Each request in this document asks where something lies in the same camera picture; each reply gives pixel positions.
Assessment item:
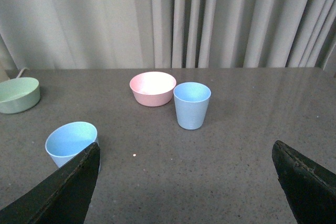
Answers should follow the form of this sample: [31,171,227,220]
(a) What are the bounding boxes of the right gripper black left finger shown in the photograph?
[1,143,100,223]

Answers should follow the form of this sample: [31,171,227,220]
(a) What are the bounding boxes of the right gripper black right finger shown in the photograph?
[272,141,335,223]

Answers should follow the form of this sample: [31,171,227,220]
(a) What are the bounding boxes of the blue cup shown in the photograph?
[45,121,99,168]
[173,82,212,130]

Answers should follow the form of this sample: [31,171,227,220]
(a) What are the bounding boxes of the green bowl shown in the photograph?
[1,77,40,114]

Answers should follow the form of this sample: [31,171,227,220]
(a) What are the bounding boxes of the pink bowl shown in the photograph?
[129,71,176,107]

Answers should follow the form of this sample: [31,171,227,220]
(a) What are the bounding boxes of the grey curtain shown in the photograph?
[1,0,335,72]

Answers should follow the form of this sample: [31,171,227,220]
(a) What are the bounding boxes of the white toaster power cable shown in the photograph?
[15,67,29,80]

